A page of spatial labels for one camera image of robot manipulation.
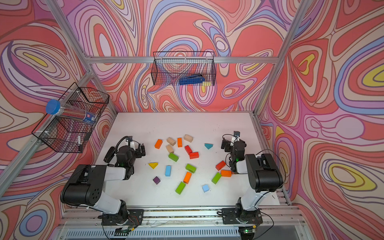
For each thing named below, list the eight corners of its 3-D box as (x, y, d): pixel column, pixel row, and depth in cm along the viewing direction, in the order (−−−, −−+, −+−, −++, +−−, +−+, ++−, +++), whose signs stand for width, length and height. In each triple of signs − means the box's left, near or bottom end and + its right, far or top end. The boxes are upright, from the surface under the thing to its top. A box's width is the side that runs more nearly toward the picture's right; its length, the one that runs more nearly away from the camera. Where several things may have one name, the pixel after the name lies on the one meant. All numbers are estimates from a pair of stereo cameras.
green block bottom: (174, 191, 84) (174, 190, 82) (181, 182, 87) (180, 180, 86) (179, 195, 82) (179, 194, 81) (186, 185, 86) (185, 184, 84)
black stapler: (105, 162, 95) (102, 159, 92) (113, 150, 101) (110, 146, 98) (109, 163, 95) (106, 160, 91) (117, 150, 101) (114, 147, 97)
